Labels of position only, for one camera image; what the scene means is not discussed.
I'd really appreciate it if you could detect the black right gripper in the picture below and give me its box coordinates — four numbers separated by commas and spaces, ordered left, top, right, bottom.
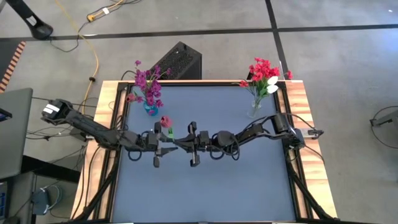
173, 121, 213, 168

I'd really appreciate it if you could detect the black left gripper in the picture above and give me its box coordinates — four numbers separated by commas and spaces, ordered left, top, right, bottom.
136, 121, 179, 168

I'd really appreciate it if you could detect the blue glass vase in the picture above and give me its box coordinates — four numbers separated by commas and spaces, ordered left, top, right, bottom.
143, 101, 159, 116

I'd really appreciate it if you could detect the clear textured glass vase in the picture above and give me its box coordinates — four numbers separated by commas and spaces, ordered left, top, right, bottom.
247, 98, 262, 119

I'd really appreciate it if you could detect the blue-grey table mat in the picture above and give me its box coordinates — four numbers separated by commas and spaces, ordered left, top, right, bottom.
111, 84, 297, 222

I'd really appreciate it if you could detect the black speaker box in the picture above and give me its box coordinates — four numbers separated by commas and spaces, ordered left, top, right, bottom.
149, 41, 203, 80

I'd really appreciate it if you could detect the black base beam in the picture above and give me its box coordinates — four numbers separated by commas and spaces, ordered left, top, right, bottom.
21, 154, 81, 184

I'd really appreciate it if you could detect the grey power adapter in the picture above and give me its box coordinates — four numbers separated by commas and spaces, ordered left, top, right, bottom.
30, 185, 63, 216

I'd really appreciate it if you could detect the phone with blue screen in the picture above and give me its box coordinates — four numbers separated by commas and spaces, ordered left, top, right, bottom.
0, 108, 13, 123

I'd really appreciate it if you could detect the orange black striped ramp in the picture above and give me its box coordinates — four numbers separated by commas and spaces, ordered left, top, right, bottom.
0, 40, 26, 93

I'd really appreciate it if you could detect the black stand foot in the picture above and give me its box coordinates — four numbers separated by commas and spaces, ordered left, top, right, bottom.
5, 0, 54, 41

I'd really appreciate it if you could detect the grey stand leg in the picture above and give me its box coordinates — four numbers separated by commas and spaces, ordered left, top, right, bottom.
369, 109, 398, 128

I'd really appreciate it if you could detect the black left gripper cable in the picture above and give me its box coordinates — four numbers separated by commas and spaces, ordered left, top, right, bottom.
127, 148, 143, 162

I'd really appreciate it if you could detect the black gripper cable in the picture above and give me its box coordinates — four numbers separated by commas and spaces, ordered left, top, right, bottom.
208, 133, 241, 162
127, 148, 143, 162

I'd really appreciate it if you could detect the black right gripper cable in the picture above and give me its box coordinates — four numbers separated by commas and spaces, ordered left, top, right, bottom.
208, 133, 241, 162

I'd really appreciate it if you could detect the black aluminium table frame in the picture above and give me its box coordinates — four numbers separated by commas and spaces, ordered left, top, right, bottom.
71, 80, 338, 224

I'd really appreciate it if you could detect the yellow floor cable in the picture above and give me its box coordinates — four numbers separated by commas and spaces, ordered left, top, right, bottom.
52, 0, 100, 108

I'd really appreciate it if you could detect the black floor cable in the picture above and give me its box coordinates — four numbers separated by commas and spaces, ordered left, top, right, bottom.
49, 15, 94, 54

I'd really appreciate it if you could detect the yellow extension cord plug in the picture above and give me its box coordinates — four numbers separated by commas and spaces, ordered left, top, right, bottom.
86, 0, 125, 23

